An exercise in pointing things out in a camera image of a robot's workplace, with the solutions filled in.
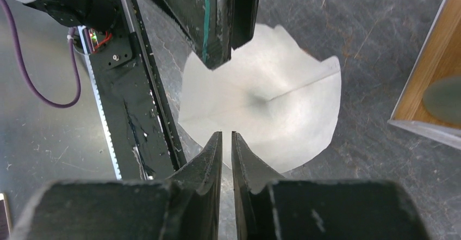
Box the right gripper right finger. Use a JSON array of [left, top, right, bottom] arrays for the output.
[[232, 132, 429, 239]]

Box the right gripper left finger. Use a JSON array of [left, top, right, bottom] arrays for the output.
[[10, 132, 222, 239]]

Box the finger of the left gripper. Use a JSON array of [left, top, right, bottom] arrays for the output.
[[150, 0, 259, 70]]

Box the white paper coffee filter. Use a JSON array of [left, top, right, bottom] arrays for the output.
[[178, 24, 341, 173]]

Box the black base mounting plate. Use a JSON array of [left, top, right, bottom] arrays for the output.
[[90, 0, 186, 180]]

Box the aluminium toothed rail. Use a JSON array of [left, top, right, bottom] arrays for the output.
[[77, 26, 122, 180]]

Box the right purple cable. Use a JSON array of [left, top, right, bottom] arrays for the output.
[[0, 0, 82, 109]]

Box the white wire shelf rack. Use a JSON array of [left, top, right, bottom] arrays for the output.
[[388, 0, 460, 149]]

